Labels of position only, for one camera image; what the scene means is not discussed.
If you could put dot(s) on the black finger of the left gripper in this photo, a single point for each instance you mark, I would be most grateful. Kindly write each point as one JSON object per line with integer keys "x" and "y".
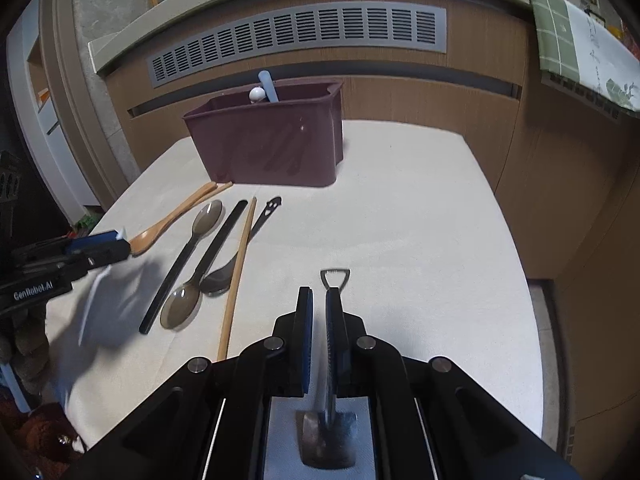
{"x": 71, "y": 264}
{"x": 62, "y": 246}

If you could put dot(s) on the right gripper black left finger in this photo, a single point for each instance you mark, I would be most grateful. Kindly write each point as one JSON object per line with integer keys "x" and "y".
{"x": 209, "y": 420}

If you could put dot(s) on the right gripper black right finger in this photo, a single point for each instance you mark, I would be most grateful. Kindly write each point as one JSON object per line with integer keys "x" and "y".
{"x": 431, "y": 420}

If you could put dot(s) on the wooden spoon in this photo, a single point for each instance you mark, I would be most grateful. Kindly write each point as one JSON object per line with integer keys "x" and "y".
{"x": 144, "y": 240}

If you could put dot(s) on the white ball-end utensil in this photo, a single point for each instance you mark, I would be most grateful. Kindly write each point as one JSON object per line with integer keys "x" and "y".
{"x": 257, "y": 94}

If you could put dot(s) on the grey-blue plastic spoon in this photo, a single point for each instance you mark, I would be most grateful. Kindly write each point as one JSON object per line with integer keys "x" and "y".
{"x": 265, "y": 79}

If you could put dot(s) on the left hand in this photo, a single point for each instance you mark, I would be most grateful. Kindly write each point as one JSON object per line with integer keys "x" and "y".
{"x": 25, "y": 346}

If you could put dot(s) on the white refrigerator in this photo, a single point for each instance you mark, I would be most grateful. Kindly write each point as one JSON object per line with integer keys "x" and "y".
{"x": 42, "y": 130}

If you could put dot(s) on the beige tablecloth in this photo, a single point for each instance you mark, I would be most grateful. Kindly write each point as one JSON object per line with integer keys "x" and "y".
{"x": 433, "y": 270}

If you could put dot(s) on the maroon plastic utensil caddy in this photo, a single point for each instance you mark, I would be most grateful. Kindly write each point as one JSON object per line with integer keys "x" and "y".
{"x": 296, "y": 141}

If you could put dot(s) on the grey ventilation grille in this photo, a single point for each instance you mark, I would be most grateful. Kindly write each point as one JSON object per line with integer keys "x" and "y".
{"x": 387, "y": 24}

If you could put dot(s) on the green checked towel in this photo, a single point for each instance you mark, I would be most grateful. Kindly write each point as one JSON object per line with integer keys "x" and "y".
{"x": 579, "y": 49}

